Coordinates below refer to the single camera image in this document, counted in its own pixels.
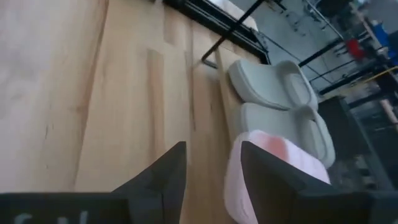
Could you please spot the black metal table frame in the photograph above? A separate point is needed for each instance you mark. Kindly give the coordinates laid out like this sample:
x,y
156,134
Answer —
x,y
217,23

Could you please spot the grey rubber slide sandal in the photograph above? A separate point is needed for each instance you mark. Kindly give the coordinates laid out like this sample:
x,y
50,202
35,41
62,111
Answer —
x,y
258,81
270,121

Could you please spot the blue container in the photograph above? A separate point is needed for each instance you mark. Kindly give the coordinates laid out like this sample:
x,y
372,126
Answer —
x,y
381,32

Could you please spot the red box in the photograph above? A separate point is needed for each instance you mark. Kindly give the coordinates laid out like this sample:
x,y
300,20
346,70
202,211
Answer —
x,y
356,49

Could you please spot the pink rubber slide sandal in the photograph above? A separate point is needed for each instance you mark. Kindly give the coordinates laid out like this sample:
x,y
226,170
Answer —
x,y
233,186

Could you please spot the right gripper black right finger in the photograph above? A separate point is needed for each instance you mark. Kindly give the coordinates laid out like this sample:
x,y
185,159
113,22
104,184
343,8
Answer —
x,y
270,186

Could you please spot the black desk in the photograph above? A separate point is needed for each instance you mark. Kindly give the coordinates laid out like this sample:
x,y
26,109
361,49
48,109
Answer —
x,y
348,140

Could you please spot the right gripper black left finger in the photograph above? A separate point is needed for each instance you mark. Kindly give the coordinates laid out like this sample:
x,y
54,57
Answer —
x,y
161,186

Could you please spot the yellow rod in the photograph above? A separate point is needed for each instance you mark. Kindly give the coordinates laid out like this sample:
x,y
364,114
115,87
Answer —
x,y
382,74

